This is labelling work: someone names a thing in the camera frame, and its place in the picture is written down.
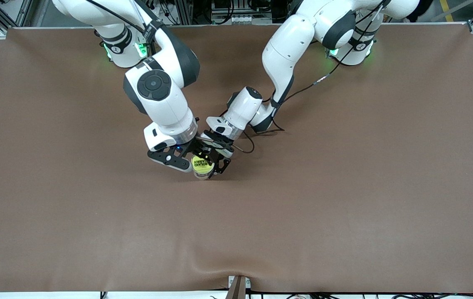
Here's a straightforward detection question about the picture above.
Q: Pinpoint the clear blue-label tennis ball can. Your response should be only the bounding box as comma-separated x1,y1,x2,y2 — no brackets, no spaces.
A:
193,168,216,181

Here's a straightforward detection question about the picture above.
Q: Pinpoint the silver table edge rail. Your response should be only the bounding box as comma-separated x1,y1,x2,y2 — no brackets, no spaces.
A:
7,23,472,29

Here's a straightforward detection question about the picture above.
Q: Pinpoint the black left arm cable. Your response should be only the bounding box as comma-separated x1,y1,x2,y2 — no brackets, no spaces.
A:
232,0,391,154

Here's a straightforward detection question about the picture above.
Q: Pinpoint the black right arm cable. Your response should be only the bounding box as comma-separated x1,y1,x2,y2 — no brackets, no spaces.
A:
85,0,166,42

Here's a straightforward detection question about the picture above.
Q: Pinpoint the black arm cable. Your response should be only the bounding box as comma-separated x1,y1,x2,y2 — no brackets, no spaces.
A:
232,0,391,154
85,0,166,42

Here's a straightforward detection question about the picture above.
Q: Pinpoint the brown post with bracket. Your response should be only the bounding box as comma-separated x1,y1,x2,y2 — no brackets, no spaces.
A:
226,275,251,299

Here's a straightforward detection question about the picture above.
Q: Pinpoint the white power strip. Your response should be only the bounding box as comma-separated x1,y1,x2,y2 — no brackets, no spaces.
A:
211,15,249,25

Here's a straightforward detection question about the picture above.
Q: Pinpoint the yellow Roland Garros tennis ball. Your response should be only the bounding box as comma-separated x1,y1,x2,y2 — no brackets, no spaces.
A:
191,154,215,174

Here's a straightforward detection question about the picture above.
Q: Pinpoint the aluminium upright profile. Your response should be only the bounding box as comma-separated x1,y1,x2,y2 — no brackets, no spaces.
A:
176,0,193,25

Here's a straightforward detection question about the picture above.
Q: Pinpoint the brown table mat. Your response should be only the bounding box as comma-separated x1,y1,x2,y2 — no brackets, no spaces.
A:
0,24,473,294

